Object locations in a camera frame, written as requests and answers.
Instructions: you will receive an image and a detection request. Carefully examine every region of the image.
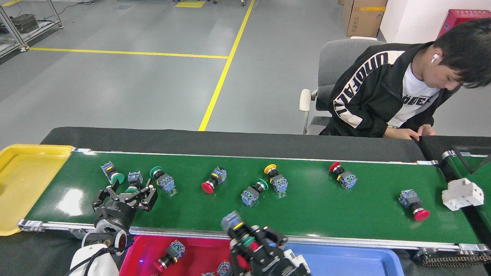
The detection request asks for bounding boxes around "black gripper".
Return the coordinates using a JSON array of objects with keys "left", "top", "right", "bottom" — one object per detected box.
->
[
  {"left": 92, "top": 180, "right": 158, "bottom": 230},
  {"left": 229, "top": 226, "right": 307, "bottom": 276}
]

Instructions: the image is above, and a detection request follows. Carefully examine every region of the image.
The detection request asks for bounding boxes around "long green conveyor belt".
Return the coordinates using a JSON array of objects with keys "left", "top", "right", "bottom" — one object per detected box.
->
[{"left": 17, "top": 148, "right": 491, "bottom": 267}]

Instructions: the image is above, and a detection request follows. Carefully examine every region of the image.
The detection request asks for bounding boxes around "yellow plastic tray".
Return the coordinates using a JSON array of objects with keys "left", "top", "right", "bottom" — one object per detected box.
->
[{"left": 0, "top": 144, "right": 73, "bottom": 236}]

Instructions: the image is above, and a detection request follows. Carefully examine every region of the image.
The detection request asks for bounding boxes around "green feeder conveyor belt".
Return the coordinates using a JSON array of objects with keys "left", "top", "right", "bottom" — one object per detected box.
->
[{"left": 441, "top": 150, "right": 491, "bottom": 230}]

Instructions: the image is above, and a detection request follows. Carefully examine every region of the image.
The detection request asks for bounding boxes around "person's right hand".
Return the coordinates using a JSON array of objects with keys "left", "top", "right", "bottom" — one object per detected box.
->
[{"left": 384, "top": 127, "right": 420, "bottom": 141}]

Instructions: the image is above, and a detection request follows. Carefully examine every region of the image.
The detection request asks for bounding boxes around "red plastic bin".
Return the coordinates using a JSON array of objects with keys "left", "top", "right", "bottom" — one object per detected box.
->
[{"left": 119, "top": 235, "right": 246, "bottom": 276}]

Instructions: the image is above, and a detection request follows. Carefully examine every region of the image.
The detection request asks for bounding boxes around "blue plastic bin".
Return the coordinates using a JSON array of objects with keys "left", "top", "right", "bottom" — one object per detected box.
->
[{"left": 286, "top": 243, "right": 405, "bottom": 276}]

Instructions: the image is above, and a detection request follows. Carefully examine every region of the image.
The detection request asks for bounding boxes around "silver metal rack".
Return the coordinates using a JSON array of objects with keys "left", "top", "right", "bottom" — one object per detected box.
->
[{"left": 0, "top": 0, "right": 64, "bottom": 58}]

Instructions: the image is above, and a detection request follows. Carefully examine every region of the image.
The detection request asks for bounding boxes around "person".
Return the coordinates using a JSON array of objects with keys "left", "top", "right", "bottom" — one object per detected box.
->
[{"left": 319, "top": 18, "right": 491, "bottom": 138}]

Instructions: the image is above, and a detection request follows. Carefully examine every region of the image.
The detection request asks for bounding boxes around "grey office chair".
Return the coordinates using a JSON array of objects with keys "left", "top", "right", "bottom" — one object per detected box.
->
[{"left": 299, "top": 36, "right": 387, "bottom": 135}]

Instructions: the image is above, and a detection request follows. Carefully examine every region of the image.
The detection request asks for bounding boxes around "grey metal case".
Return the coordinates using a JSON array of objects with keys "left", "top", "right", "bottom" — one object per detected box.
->
[{"left": 10, "top": 14, "right": 39, "bottom": 34}]

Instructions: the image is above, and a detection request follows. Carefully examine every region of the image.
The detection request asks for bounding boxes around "brown cardboard box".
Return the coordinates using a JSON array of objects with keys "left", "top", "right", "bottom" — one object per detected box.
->
[{"left": 341, "top": 0, "right": 388, "bottom": 38}]

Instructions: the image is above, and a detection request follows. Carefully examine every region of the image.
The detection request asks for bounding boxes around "red fire extinguisher box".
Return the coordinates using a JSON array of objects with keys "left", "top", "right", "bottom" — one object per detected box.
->
[{"left": 437, "top": 9, "right": 491, "bottom": 39}]

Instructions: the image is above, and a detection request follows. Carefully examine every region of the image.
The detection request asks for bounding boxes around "yellow push button switch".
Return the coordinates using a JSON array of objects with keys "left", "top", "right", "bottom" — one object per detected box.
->
[{"left": 264, "top": 164, "right": 288, "bottom": 194}]

